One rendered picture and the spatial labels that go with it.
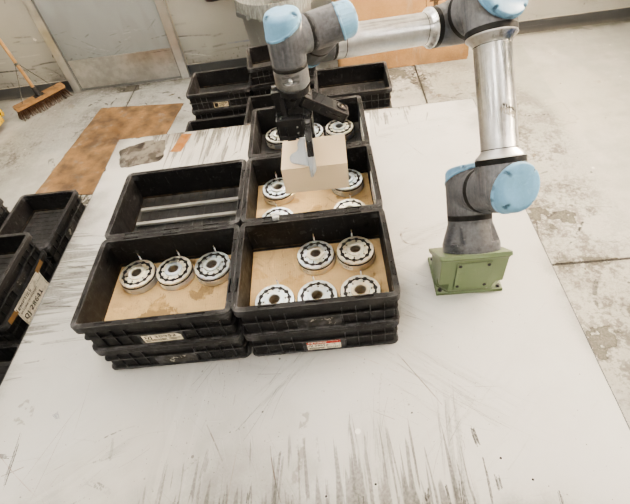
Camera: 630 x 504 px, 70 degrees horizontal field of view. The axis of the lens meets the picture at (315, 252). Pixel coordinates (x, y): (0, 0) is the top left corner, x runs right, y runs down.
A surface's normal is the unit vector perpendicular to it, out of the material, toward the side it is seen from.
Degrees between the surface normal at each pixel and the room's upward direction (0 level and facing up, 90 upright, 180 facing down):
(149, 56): 90
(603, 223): 0
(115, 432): 0
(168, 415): 0
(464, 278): 90
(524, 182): 60
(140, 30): 90
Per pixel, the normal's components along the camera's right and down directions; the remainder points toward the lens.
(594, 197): -0.12, -0.66
